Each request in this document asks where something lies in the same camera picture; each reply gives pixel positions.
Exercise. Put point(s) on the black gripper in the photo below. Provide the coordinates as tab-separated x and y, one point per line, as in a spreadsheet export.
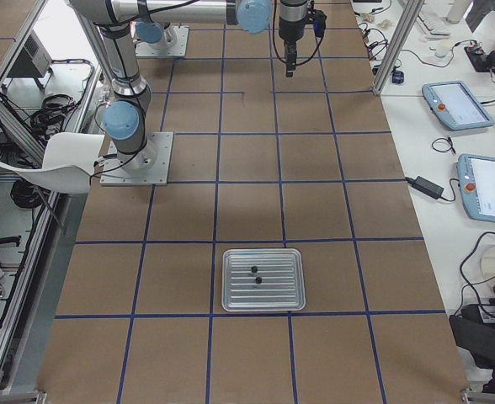
290	28

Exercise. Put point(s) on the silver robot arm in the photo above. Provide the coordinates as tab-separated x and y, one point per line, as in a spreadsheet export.
156	34
113	19

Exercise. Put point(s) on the silver ribbed metal tray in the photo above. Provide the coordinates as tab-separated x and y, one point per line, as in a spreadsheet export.
283	286

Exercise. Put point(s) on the white paper cup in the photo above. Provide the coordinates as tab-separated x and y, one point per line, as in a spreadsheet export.
442	48

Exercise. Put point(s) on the far blue teach pendant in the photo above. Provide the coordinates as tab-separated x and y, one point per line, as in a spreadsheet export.
455	106

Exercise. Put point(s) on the blue teach pendant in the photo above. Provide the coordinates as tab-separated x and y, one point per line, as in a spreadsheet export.
455	106
476	175

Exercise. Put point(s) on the black power adapter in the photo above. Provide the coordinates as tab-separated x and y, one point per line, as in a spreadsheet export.
426	187

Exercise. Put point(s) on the near blue teach pendant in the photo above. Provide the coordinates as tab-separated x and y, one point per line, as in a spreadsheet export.
476	175

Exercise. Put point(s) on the white plastic chair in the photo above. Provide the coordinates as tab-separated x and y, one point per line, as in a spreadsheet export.
67	164

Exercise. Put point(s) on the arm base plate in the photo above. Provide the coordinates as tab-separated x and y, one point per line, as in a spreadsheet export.
146	51
149	167

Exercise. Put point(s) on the aluminium frame post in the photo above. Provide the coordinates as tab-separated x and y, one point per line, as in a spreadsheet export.
402	31

